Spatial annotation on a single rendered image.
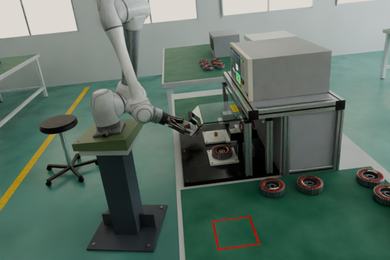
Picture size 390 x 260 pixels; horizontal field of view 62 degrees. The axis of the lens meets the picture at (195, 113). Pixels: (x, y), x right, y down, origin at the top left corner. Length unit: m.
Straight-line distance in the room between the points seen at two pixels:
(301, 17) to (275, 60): 5.27
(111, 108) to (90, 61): 4.50
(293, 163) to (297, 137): 0.14
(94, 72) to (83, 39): 0.64
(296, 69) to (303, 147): 0.37
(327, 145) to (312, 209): 0.35
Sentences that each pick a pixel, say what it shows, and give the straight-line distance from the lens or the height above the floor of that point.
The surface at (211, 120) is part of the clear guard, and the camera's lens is 1.49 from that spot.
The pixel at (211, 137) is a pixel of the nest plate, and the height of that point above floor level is 0.78.
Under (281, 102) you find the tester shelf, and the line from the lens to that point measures 1.54.
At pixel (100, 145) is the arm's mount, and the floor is 0.79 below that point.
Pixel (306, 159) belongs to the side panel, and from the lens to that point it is 1.66.
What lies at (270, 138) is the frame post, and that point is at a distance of 1.55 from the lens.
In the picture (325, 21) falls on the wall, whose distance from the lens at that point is 6.98.
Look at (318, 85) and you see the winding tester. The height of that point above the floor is 1.16.
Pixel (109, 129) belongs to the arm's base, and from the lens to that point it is 2.12.
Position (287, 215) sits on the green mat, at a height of 0.75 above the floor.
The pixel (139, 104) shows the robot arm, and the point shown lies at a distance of 1.68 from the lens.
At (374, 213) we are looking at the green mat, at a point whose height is 0.75.
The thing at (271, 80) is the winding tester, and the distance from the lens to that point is 1.55.
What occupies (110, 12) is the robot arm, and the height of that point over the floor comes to 1.55.
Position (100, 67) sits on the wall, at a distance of 6.55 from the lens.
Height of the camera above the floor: 1.67
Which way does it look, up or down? 22 degrees down
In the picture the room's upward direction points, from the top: 6 degrees counter-clockwise
